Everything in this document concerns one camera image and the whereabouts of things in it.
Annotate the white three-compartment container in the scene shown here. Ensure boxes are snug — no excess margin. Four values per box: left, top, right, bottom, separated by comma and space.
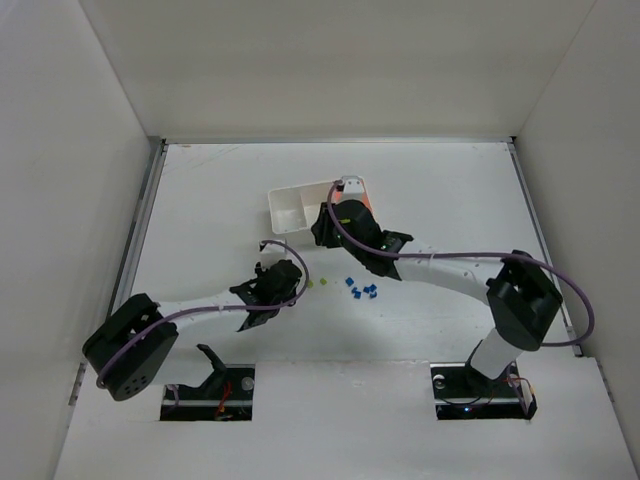
266, 177, 374, 236

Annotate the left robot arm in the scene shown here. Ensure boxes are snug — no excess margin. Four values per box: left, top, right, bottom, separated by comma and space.
82, 260, 308, 402

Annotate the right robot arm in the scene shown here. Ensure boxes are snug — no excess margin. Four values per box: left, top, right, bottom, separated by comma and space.
311, 199, 563, 380

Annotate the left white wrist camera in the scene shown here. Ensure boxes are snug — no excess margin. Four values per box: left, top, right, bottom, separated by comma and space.
259, 240, 287, 269

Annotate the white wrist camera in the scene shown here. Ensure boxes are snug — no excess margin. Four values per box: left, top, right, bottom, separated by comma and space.
334, 175, 368, 203
259, 240, 287, 269

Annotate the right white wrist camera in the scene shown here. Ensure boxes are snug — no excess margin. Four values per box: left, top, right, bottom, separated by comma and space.
334, 175, 368, 203

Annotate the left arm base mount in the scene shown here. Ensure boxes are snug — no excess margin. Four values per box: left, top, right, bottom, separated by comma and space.
159, 344, 256, 422

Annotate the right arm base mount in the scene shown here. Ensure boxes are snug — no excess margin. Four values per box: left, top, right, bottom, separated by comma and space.
430, 362, 538, 421

